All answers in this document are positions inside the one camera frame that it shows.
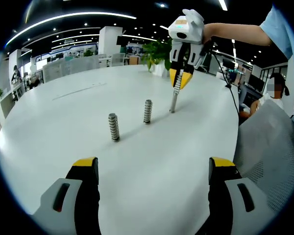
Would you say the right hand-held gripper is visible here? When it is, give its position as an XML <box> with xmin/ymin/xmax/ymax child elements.
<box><xmin>168</xmin><ymin>15</ymin><xmax>212</xmax><ymax>90</ymax></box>

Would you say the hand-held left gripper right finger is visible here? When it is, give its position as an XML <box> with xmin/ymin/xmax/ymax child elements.
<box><xmin>195</xmin><ymin>157</ymin><xmax>278</xmax><ymax>235</ymax></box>

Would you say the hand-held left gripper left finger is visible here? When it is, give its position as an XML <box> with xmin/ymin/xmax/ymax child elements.
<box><xmin>30</xmin><ymin>157</ymin><xmax>101</xmax><ymax>235</ymax></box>

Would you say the metal coil spring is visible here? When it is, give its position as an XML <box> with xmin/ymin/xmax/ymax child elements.
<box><xmin>143</xmin><ymin>99</ymin><xmax>153</xmax><ymax>124</ymax></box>
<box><xmin>108</xmin><ymin>113</ymin><xmax>121</xmax><ymax>142</ymax></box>
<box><xmin>172</xmin><ymin>70</ymin><xmax>184</xmax><ymax>98</ymax></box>

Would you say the person's right forearm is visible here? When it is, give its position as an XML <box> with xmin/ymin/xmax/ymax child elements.
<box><xmin>202</xmin><ymin>22</ymin><xmax>273</xmax><ymax>47</ymax></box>

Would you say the green potted plant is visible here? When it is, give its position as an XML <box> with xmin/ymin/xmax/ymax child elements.
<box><xmin>140</xmin><ymin>38</ymin><xmax>174</xmax><ymax>78</ymax></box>

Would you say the grey mesh chair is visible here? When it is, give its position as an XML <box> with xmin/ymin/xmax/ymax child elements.
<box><xmin>234</xmin><ymin>99</ymin><xmax>294</xmax><ymax>215</ymax></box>

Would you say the person's body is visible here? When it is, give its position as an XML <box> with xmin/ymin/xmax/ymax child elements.
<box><xmin>259</xmin><ymin>4</ymin><xmax>294</xmax><ymax>138</ymax></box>

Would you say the white desk partition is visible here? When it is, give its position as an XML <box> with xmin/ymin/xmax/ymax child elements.
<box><xmin>42</xmin><ymin>56</ymin><xmax>100</xmax><ymax>83</ymax></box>

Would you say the black cable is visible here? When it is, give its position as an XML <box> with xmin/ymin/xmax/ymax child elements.
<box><xmin>205</xmin><ymin>40</ymin><xmax>240</xmax><ymax>116</ymax></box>

